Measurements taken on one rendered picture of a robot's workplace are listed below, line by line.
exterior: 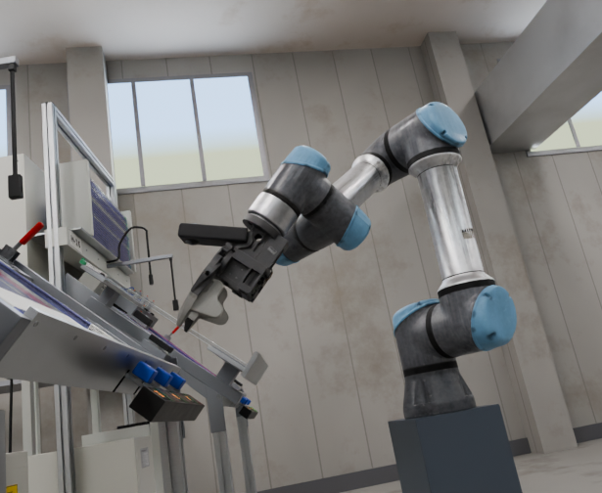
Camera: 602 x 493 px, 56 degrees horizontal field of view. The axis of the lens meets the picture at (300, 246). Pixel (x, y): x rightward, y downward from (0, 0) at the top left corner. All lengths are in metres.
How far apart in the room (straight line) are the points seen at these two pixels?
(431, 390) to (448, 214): 0.36
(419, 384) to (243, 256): 0.51
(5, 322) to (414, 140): 0.92
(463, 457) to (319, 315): 3.65
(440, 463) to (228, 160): 4.21
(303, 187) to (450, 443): 0.57
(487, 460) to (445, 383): 0.16
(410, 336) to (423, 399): 0.13
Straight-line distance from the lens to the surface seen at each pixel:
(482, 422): 1.22
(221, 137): 5.22
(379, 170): 1.29
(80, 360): 0.76
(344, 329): 4.79
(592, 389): 5.65
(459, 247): 1.19
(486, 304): 1.13
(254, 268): 0.89
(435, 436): 1.18
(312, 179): 0.95
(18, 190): 1.15
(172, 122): 5.29
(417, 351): 1.23
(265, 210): 0.92
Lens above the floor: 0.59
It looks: 16 degrees up
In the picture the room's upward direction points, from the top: 10 degrees counter-clockwise
